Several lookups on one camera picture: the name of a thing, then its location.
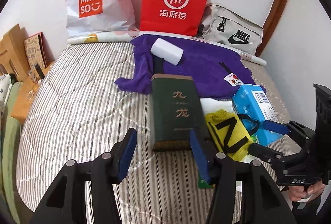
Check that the wooden headboard furniture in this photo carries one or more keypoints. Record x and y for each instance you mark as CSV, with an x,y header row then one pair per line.
x,y
13,56

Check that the patterned brown gift box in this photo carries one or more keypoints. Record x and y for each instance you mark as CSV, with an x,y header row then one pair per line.
x,y
34,50

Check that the white sponge block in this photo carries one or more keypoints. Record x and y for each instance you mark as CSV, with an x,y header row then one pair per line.
x,y
167,51

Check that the white spotted plush toy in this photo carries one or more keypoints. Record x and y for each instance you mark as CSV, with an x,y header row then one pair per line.
x,y
5,88

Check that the dark green tin box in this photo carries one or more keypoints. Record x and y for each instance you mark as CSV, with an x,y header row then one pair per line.
x,y
177,111

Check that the person's right hand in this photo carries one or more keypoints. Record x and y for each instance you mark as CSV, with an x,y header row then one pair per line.
x,y
297,193

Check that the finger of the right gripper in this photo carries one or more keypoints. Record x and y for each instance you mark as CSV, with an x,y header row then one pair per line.
x,y
281,128
264,153

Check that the purple fleece towel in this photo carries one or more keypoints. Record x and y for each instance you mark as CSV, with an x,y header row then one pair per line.
x,y
217,72

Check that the blue tissue pack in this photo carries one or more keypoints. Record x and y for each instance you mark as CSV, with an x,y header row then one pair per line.
x,y
252,101

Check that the brown wooden door frame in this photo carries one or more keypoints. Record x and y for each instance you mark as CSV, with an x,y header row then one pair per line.
x,y
271,23

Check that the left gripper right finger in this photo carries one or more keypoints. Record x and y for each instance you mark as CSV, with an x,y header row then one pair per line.
x,y
203,154

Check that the yellow drawstring pouch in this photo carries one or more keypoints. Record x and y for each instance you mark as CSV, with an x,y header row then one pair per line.
x,y
229,134

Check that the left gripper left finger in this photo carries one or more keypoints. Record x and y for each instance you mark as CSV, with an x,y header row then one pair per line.
x,y
122,153

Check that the grey Nike bag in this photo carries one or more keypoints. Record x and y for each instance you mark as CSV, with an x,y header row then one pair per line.
x,y
221,25

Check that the striped mattress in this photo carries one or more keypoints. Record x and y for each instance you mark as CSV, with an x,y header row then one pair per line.
x,y
79,113

